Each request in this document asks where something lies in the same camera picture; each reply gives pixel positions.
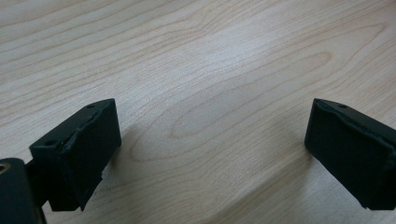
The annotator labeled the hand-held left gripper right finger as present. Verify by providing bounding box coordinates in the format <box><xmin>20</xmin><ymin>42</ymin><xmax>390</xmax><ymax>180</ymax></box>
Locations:
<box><xmin>304</xmin><ymin>97</ymin><xmax>396</xmax><ymax>211</ymax></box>

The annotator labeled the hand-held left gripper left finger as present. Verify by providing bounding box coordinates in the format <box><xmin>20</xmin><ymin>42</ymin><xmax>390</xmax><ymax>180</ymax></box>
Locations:
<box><xmin>28</xmin><ymin>98</ymin><xmax>122</xmax><ymax>213</ymax></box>

